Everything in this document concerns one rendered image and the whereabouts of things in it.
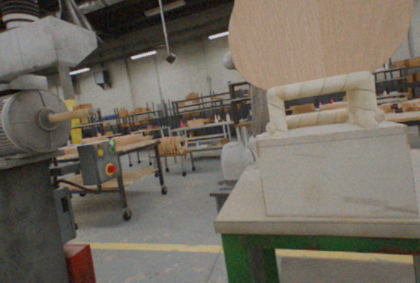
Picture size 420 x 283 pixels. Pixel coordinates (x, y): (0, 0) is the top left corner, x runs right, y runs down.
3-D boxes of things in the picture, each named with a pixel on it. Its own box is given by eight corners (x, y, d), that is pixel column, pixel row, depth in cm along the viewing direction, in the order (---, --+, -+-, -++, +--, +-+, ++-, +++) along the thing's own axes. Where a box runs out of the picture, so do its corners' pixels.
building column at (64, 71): (73, 164, 984) (43, 13, 953) (81, 162, 1024) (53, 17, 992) (81, 163, 971) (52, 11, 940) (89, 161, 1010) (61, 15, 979)
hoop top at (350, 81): (267, 102, 52) (264, 88, 52) (268, 102, 55) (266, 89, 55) (376, 85, 46) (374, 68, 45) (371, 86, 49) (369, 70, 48)
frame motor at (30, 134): (-53, 168, 98) (-67, 103, 96) (20, 154, 123) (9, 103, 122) (21, 159, 85) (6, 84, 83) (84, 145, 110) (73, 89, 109)
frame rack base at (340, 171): (266, 217, 53) (254, 141, 52) (270, 193, 68) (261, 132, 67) (421, 219, 45) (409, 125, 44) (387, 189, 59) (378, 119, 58)
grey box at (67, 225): (37, 248, 120) (16, 137, 117) (57, 235, 130) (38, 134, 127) (61, 248, 115) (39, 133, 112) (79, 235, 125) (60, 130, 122)
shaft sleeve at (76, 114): (49, 122, 94) (49, 114, 94) (57, 122, 97) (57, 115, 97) (87, 116, 88) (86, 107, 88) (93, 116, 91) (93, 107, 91)
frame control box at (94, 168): (53, 203, 119) (43, 151, 117) (88, 188, 139) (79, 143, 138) (93, 201, 111) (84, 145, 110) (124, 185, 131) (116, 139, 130)
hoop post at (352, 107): (352, 125, 55) (346, 83, 54) (348, 123, 58) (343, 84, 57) (368, 123, 54) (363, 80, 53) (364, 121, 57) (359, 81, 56)
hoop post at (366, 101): (362, 129, 47) (356, 79, 46) (357, 127, 50) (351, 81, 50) (381, 126, 46) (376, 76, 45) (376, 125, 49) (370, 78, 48)
